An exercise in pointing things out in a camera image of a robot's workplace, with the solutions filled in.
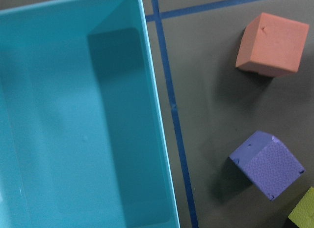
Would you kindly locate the purple foam block left side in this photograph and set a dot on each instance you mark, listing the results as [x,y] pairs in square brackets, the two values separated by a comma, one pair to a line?
[267,163]

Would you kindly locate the teal plastic bin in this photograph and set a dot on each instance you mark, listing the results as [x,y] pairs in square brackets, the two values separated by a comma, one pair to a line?
[82,143]

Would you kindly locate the orange foam block left side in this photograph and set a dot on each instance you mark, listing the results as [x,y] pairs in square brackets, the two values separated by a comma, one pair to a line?
[272,46]

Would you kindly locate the yellow foam block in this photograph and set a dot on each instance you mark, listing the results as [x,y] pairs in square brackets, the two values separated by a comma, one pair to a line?
[303,213]

